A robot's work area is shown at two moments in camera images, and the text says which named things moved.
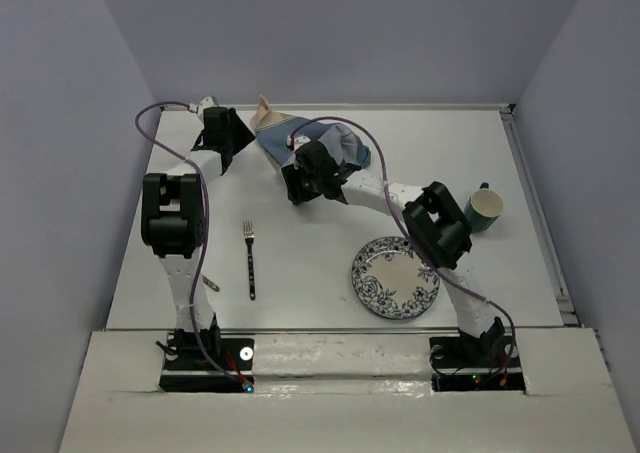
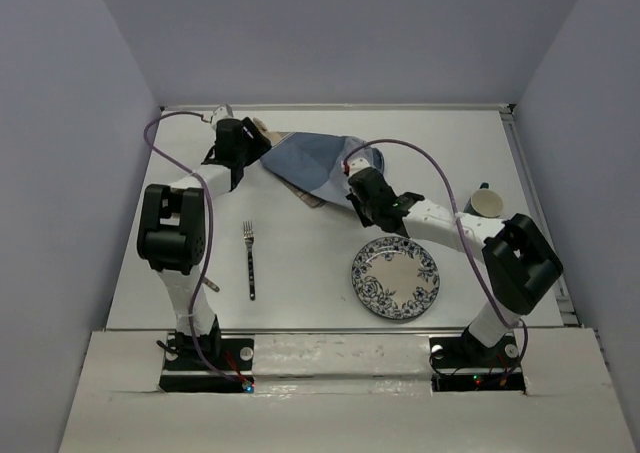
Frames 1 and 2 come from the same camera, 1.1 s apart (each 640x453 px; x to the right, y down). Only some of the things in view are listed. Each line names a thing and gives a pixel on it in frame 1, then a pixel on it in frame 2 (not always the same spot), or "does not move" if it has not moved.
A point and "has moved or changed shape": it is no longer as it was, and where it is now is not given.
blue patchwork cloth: [276, 128] has moved or changed shape
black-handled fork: [248, 231] does not move
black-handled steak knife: [210, 283] does not move
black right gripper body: [308, 176] → [366, 213]
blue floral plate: [391, 280] does not move
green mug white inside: [482, 208] does not move
